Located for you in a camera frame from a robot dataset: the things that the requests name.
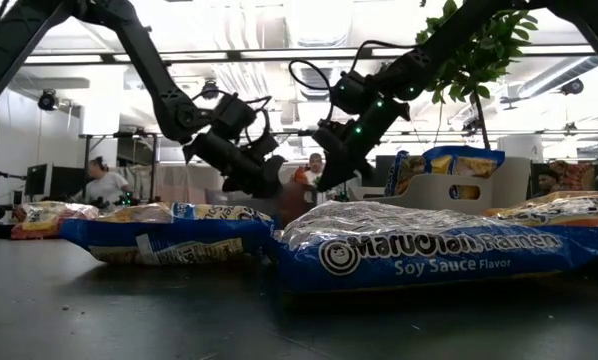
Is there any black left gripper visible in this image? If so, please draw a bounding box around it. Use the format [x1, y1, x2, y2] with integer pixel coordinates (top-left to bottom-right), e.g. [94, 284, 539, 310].
[182, 130, 287, 200]

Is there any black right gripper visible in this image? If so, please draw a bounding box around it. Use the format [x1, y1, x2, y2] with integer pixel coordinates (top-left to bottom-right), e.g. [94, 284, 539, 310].
[311, 97, 413, 194]

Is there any blue Maruchan noodle pack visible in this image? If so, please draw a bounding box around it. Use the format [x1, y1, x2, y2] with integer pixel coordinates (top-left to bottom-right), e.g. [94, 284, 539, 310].
[384, 149, 429, 197]
[422, 144, 506, 201]
[272, 200, 598, 295]
[58, 201, 280, 266]

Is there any red Maruchan noodle pack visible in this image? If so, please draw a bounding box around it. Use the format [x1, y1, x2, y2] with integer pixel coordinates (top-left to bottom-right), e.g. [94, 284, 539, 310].
[9, 200, 101, 241]

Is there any person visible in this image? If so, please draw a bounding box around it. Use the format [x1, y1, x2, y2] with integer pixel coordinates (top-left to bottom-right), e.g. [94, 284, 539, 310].
[81, 155, 135, 207]
[531, 167, 563, 199]
[298, 152, 340, 206]

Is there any dark grey translucent bin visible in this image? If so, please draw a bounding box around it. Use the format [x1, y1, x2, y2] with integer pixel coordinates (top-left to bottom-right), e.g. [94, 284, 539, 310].
[203, 188, 320, 221]

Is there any beige cloth divider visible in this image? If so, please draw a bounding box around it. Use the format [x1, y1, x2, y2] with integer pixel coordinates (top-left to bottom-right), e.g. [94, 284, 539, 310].
[128, 163, 225, 205]

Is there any white plastic bin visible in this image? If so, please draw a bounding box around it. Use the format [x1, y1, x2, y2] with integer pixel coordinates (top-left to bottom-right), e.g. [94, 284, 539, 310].
[348, 157, 533, 217]

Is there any black ceiling spotlight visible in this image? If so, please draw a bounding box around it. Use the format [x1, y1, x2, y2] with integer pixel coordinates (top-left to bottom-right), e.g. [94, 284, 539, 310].
[558, 77, 585, 97]
[37, 88, 60, 112]
[201, 79, 221, 101]

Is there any green leafy plant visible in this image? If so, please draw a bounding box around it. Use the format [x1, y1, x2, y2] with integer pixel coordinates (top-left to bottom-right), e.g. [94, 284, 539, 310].
[413, 0, 540, 151]

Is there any white plant pot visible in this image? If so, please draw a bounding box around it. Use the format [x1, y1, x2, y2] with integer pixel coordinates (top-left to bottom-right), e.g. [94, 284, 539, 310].
[496, 134, 545, 164]

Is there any black table mat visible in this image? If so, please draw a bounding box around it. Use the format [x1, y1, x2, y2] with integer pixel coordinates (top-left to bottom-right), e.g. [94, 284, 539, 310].
[0, 222, 598, 360]

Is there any black background monitor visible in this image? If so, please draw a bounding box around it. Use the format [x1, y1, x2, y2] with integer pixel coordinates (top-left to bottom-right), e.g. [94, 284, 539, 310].
[24, 163, 88, 201]

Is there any orange patterned tapestry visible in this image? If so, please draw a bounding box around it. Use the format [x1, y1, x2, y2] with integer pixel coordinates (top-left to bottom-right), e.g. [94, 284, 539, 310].
[548, 159, 598, 192]

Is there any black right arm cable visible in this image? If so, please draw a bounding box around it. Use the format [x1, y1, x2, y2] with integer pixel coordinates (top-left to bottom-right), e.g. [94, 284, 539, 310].
[287, 39, 420, 94]

